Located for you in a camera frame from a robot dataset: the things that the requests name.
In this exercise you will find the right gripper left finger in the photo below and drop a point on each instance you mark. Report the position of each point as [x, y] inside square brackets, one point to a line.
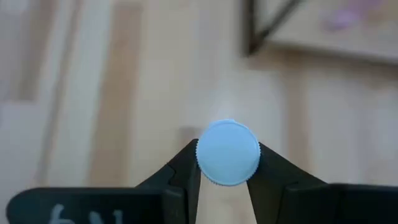
[183, 174]

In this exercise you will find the pink pill bottle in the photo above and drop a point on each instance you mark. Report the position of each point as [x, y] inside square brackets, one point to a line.
[342, 18]

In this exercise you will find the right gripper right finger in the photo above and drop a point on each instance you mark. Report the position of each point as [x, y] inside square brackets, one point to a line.
[270, 180]

